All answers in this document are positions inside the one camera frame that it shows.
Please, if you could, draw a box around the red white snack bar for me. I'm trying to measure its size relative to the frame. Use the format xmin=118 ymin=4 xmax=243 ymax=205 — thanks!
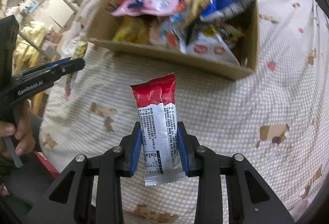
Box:
xmin=131 ymin=73 xmax=185 ymax=186

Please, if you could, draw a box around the pink blue shrimp cracker bag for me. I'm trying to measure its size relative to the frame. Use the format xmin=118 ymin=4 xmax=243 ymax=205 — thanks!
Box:
xmin=148 ymin=17 xmax=187 ymax=54

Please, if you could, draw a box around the left hand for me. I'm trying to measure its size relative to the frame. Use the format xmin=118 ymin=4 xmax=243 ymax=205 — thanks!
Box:
xmin=1 ymin=101 xmax=35 ymax=156

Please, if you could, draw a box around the yellow cloth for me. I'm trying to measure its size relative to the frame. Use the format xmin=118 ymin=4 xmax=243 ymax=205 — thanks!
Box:
xmin=13 ymin=21 xmax=47 ymax=69

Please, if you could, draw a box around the gold snack bag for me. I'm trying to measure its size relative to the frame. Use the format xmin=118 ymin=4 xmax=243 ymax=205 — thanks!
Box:
xmin=113 ymin=16 xmax=149 ymax=44

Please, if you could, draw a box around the pink snack pouch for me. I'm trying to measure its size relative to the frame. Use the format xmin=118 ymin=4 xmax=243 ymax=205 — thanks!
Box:
xmin=111 ymin=0 xmax=180 ymax=17

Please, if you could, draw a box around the brown cardboard box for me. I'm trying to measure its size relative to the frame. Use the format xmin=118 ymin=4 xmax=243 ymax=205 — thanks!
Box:
xmin=86 ymin=0 xmax=259 ymax=80

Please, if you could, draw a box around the white red snack bag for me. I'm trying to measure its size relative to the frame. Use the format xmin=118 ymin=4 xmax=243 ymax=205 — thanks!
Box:
xmin=186 ymin=23 xmax=239 ymax=65

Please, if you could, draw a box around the dark blue snack bag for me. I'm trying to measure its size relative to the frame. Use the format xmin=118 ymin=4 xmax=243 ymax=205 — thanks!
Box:
xmin=200 ymin=0 xmax=255 ymax=23

